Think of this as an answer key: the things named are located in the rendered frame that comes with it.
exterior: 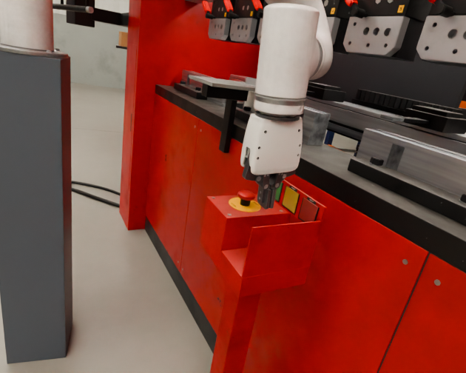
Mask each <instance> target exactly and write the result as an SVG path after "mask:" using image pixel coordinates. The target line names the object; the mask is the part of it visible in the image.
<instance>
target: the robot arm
mask: <svg viewBox="0 0 466 373"><path fill-rule="evenodd" d="M265 1H266V3H267V4H268V5H267V6H265V7H264V11H263V23H262V31H261V38H260V52H259V58H258V66H257V79H256V87H255V94H254V109H256V111H255V113H254V114H251V115H250V118H249V122H248V124H247V127H246V132H245V136H244V139H243V147H242V152H241V159H240V164H241V166H242V167H244V170H243V174H242V176H243V177H244V178H245V179H246V180H249V181H255V182H256V183H257V184H258V185H259V187H258V194H257V202H258V203H259V205H261V206H262V207H263V208H264V209H268V208H270V209H272V208H273V207H274V201H275V196H276V191H277V189H278V188H279V187H280V185H281V182H282V181H283V180H284V179H285V178H286V177H288V176H291V175H294V174H295V169H296V168H297V167H298V164H299V161H300V153H301V147H302V138H303V122H302V118H301V117H300V115H301V114H303V111H304V106H305V97H306V93H307V88H308V81H310V80H314V79H318V78H320V77H322V76H324V75H325V74H326V73H327V72H328V71H329V69H330V67H331V64H332V61H333V45H332V40H331V33H330V30H329V26H328V20H327V17H326V14H325V8H324V6H323V2H322V0H265ZM0 51H5V52H10V53H19V54H25V55H31V56H42V57H50V58H68V53H64V52H61V51H60V49H57V48H56V49H55V50H54V40H53V0H0Z"/></svg>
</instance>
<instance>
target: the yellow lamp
mask: <svg viewBox="0 0 466 373"><path fill-rule="evenodd" d="M298 197H299V194H298V193H296V192H295V191H294V190H292V189H291V188H289V187H288V186H287V187H286V191H285V195H284V199H283V206H285V207H286V208H288V209H289V210H290V211H292V212H293V213H294V212H295V209H296V205H297V200H298Z"/></svg>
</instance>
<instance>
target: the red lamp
mask: <svg viewBox="0 0 466 373"><path fill-rule="evenodd" d="M317 210H318V207H317V206H316V205H314V204H313V203H312V202H310V201H308V200H307V199H305V198H304V199H303V204H302V206H301V210H300V215H299V218H301V219H302V220H303V221H305V222H309V221H314V220H315V217H316V214H317Z"/></svg>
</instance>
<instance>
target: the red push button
mask: <svg viewBox="0 0 466 373"><path fill-rule="evenodd" d="M237 195H238V197H239V198H240V205H242V206H250V202H251V201H253V200H254V199H255V194H254V193H253V192H251V191H248V190H241V191H239V192H238V194H237Z"/></svg>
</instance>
